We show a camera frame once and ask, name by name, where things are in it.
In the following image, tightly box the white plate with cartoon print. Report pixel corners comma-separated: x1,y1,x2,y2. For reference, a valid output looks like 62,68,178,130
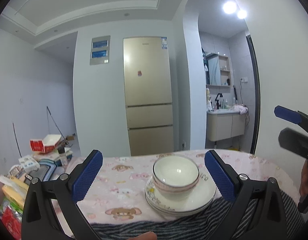
145,197,213,218

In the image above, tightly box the white bowl with dark rim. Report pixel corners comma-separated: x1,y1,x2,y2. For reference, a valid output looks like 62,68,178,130
152,155,200,189

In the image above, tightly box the grey striped cloth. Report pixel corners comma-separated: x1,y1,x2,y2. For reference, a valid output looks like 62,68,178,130
91,191,305,239

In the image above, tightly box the black bathroom faucet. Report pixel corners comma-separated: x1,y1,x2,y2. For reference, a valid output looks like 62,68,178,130
215,93,223,109

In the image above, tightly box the beige bathroom vanity cabinet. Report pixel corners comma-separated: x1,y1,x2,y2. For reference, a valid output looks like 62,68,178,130
207,109,247,142

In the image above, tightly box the gold three-door refrigerator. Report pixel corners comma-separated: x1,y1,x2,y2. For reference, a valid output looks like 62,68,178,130
124,37,174,157

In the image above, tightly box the pink towel on vanity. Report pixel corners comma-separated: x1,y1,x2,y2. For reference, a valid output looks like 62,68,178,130
233,105,249,115

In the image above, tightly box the clutter pile of packages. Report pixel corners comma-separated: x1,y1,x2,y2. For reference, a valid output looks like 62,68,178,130
0,139,75,240

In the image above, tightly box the person's left hand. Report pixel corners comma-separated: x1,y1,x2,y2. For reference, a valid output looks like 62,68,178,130
128,231,157,240

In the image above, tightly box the person's right hand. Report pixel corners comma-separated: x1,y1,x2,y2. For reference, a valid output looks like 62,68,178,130
299,160,308,197

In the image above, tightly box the white deep plate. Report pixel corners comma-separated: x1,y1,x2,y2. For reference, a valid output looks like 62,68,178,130
144,171,216,211

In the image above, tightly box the thin metal rod leaning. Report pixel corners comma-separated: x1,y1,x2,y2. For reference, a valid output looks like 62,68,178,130
46,106,66,140

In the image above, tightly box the red and white cardboard box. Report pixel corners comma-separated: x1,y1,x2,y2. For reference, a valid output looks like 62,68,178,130
30,134,61,153

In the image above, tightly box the pink cartoon tablecloth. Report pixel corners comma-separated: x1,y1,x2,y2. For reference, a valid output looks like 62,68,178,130
55,148,301,240

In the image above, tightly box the dark framed glass door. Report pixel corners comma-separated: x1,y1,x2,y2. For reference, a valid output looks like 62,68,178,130
245,33,261,156

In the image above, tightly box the bathroom mirror cabinet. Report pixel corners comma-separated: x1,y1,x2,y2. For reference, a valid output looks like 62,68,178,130
202,50,231,87

